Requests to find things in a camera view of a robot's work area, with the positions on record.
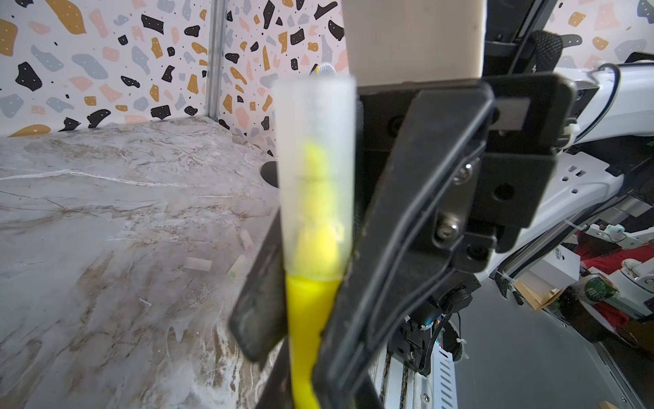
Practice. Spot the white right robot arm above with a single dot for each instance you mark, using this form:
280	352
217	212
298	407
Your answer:
603	159

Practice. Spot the translucent pink pen cap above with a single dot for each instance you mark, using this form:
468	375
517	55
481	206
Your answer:
246	240

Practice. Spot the aluminium corner post right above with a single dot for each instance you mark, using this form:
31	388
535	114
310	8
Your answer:
218	17

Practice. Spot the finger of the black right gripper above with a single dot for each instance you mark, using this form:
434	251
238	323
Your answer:
258	321

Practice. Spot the translucent greenish pen cap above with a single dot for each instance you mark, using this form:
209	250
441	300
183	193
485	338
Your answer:
239	268

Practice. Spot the yellow highlighter pen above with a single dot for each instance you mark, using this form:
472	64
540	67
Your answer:
316	270

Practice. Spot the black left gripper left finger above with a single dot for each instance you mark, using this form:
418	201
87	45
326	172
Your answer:
277	393

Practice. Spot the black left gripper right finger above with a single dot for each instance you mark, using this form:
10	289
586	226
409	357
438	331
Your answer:
367	396

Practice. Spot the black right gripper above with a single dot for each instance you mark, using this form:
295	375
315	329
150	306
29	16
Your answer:
448	172

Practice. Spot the blue toy microphone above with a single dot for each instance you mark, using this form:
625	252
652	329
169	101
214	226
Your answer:
323	69

